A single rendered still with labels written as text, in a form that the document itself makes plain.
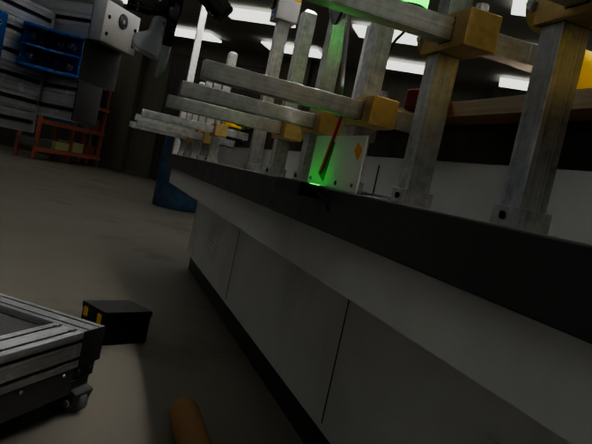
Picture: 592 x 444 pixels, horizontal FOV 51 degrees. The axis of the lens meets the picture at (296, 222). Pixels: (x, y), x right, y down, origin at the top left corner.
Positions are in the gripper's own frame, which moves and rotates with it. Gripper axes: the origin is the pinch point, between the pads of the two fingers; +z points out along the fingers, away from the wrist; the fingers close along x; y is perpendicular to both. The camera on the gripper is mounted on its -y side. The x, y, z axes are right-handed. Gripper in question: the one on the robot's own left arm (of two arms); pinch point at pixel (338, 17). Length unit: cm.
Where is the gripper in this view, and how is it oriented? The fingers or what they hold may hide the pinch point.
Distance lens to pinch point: 118.0
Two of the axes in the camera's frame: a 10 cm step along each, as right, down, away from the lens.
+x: -7.7, -1.2, -6.2
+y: -6.0, -1.8, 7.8
